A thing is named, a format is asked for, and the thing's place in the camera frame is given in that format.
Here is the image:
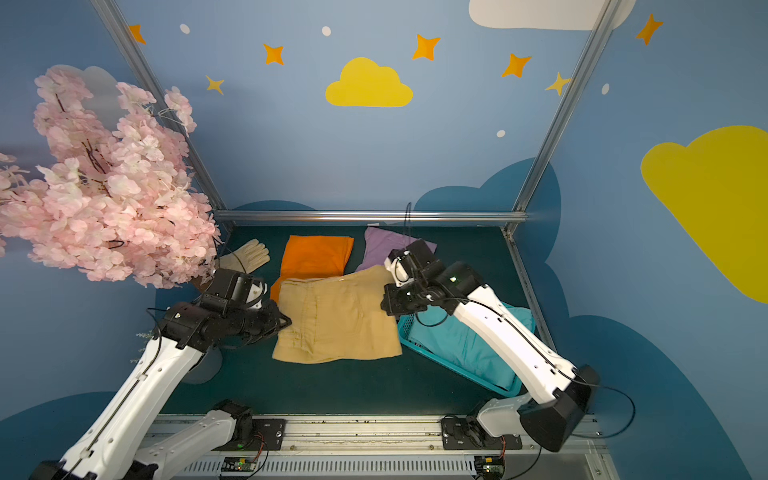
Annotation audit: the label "khaki pants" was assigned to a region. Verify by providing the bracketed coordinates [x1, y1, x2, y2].
[272, 266, 402, 364]

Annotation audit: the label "turquoise pants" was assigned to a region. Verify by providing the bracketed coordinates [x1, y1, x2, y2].
[407, 302, 536, 392]

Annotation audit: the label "turquoise plastic basket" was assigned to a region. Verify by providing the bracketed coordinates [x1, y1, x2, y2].
[397, 301, 536, 398]

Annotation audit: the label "purple pants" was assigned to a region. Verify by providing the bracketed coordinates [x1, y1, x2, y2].
[355, 227, 417, 272]

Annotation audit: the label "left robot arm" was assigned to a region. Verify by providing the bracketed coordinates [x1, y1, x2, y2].
[30, 269, 292, 479]

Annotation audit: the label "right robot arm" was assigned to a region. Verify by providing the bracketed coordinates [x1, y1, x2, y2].
[381, 240, 600, 453]

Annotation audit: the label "folded orange pants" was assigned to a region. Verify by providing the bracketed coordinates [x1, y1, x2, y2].
[270, 235, 354, 301]

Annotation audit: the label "small green potted plant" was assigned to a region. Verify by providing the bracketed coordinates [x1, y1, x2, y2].
[129, 333, 223, 385]

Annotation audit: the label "cream work glove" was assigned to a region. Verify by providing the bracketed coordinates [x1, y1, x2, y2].
[216, 239, 270, 274]

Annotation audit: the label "left green circuit board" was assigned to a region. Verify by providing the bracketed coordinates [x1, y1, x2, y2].
[220, 457, 259, 475]

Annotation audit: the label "green circuit board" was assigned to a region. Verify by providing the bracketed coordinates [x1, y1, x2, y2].
[220, 457, 259, 475]
[473, 456, 506, 480]

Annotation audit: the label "pink cherry blossom tree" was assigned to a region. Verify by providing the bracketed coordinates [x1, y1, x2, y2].
[1, 68, 220, 289]

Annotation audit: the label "right green circuit board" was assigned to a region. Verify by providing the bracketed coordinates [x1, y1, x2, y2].
[473, 456, 506, 480]

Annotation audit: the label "aluminium frame back bar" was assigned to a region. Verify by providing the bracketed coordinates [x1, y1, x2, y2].
[214, 210, 527, 226]

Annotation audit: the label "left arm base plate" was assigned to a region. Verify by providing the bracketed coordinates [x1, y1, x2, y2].
[215, 417, 287, 452]

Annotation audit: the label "aluminium front rail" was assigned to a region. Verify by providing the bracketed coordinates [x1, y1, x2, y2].
[140, 415, 618, 479]

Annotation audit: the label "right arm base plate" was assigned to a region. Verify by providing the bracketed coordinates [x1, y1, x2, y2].
[439, 415, 523, 452]

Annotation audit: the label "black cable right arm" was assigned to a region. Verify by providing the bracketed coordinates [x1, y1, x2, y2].
[569, 383, 637, 440]

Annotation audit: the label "aluminium frame right post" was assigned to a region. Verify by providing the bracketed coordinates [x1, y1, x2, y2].
[504, 0, 625, 239]

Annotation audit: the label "aluminium frame post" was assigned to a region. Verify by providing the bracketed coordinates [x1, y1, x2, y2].
[504, 0, 625, 239]
[90, 0, 226, 211]

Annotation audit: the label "aluminium frame left post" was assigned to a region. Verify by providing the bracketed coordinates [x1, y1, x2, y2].
[90, 0, 226, 211]

